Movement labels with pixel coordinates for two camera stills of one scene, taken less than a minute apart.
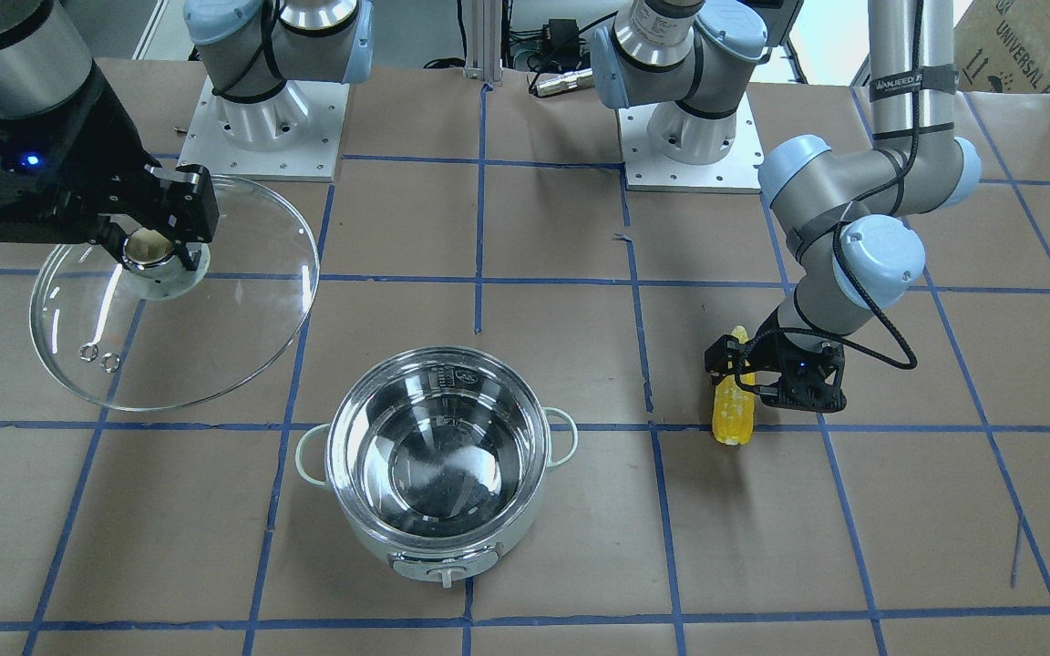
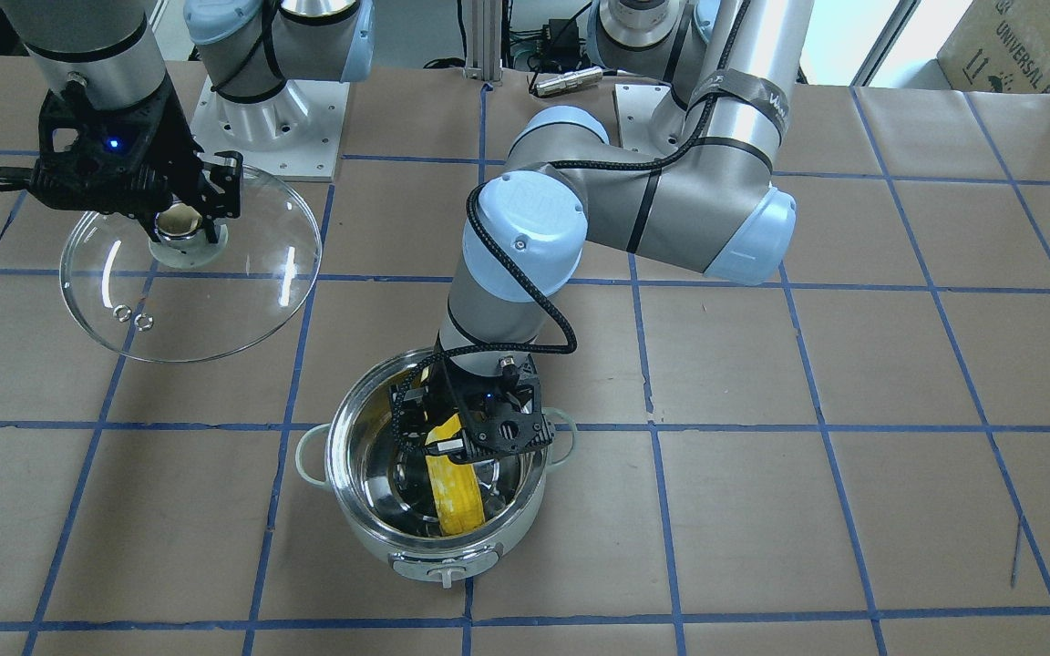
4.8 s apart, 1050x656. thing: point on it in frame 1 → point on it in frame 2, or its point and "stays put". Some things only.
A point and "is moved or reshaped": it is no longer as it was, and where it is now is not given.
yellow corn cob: [733, 412] → [457, 488]
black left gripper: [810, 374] → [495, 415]
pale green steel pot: [437, 456] stays put
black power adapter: [563, 34] stays put
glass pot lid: [141, 329] is moved or reshaped
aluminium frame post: [482, 26] stays put
